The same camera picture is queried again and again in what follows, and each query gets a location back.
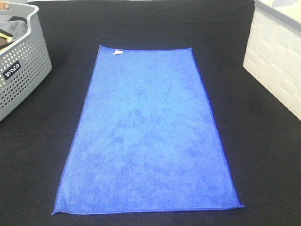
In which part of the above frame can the blue microfibre towel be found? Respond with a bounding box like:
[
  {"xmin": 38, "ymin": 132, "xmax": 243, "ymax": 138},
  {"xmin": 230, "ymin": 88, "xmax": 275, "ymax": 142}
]
[{"xmin": 53, "ymin": 46, "xmax": 242, "ymax": 215}]

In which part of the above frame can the grey perforated plastic basket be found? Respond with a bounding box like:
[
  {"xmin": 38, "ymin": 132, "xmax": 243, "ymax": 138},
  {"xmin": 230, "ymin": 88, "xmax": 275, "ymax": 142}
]
[{"xmin": 0, "ymin": 1, "xmax": 52, "ymax": 120}]

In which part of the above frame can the grey towel in basket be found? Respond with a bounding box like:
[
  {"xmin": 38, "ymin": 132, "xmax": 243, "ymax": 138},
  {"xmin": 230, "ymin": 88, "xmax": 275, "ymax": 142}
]
[{"xmin": 0, "ymin": 20, "xmax": 28, "ymax": 41}]

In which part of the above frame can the yellow cloth in basket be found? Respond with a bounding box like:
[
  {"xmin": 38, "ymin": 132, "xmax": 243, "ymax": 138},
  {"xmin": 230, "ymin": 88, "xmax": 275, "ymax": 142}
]
[{"xmin": 0, "ymin": 33, "xmax": 12, "ymax": 43}]

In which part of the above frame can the brown cloth in basket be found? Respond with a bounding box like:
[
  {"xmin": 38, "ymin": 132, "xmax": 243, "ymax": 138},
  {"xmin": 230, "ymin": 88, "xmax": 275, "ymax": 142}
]
[{"xmin": 0, "ymin": 37, "xmax": 10, "ymax": 50}]

